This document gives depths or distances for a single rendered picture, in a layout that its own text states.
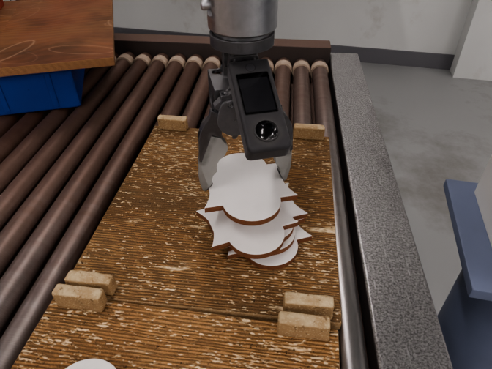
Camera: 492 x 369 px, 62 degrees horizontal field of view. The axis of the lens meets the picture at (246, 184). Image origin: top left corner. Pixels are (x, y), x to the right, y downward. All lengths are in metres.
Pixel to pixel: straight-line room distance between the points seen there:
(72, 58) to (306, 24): 2.88
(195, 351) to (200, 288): 0.08
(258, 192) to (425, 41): 3.25
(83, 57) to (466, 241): 0.80
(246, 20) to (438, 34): 3.32
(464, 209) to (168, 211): 0.52
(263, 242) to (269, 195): 0.06
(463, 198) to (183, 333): 0.57
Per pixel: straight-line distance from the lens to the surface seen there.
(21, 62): 0.96
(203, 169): 0.52
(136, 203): 0.66
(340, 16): 3.61
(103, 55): 0.93
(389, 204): 0.71
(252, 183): 0.55
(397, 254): 0.63
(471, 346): 0.94
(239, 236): 0.54
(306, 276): 0.55
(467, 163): 2.63
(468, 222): 0.80
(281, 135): 0.42
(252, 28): 0.44
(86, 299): 0.53
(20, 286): 0.64
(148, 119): 0.92
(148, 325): 0.52
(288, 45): 1.20
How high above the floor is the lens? 1.36
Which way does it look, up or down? 39 degrees down
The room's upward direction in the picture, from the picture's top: straight up
